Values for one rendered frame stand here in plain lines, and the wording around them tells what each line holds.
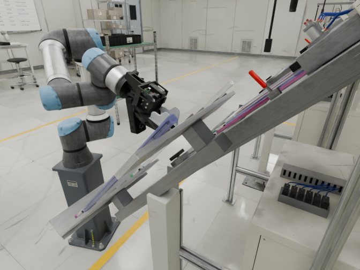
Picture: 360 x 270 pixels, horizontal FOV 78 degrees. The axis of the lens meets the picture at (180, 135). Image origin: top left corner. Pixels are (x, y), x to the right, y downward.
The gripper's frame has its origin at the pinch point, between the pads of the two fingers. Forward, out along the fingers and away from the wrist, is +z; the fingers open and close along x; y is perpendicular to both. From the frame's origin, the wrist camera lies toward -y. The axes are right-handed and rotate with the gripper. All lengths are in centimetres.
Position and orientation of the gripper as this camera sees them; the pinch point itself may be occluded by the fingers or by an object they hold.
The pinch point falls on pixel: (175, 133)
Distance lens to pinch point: 60.3
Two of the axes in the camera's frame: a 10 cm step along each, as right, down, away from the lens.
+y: 3.7, -6.9, -6.2
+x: 5.4, -3.8, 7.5
